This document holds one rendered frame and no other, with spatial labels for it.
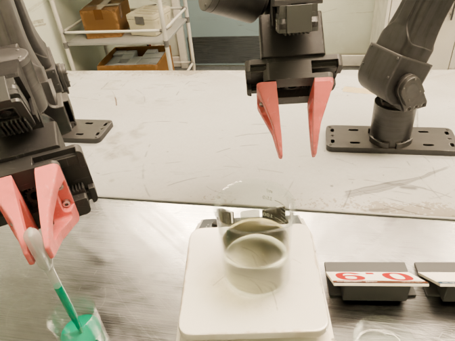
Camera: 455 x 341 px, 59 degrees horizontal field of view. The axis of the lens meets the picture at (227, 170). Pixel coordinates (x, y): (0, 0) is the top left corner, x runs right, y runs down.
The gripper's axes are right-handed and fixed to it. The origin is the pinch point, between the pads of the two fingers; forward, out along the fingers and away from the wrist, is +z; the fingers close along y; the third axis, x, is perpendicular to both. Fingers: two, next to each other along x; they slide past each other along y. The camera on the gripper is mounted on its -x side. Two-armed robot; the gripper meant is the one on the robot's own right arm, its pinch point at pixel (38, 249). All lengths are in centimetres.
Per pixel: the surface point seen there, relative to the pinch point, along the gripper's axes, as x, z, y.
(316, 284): 5.5, 9.0, 20.4
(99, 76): 16, -73, 11
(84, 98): 16, -61, 6
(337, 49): 98, -224, 194
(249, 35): 86, -260, 137
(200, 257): 5.7, 1.7, 12.4
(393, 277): 11.6, 8.0, 30.7
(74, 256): 14.8, -13.4, -0.3
